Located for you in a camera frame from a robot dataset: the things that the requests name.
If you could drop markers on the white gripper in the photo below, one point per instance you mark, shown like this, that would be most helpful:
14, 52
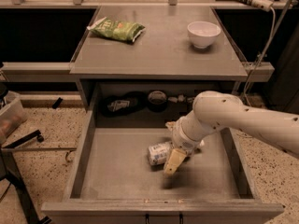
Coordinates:
184, 139

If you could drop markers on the white bowl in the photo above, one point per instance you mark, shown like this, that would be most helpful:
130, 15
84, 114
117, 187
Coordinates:
202, 34

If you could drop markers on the grey cabinet counter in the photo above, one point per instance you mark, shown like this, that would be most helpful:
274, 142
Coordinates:
163, 51

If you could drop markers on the green chip bag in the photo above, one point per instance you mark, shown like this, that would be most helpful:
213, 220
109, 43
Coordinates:
123, 31

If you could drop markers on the blue plastic bottle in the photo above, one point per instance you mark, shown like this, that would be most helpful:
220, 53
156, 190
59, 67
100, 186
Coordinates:
160, 153

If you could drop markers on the black chair base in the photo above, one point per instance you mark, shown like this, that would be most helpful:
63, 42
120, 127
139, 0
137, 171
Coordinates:
36, 134

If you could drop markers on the grey open drawer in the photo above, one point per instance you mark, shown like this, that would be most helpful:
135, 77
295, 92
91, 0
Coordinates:
112, 181

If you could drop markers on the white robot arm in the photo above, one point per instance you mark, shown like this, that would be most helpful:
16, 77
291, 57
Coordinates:
214, 111

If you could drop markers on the clear plastic storage bin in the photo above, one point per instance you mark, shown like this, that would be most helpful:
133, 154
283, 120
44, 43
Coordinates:
12, 115

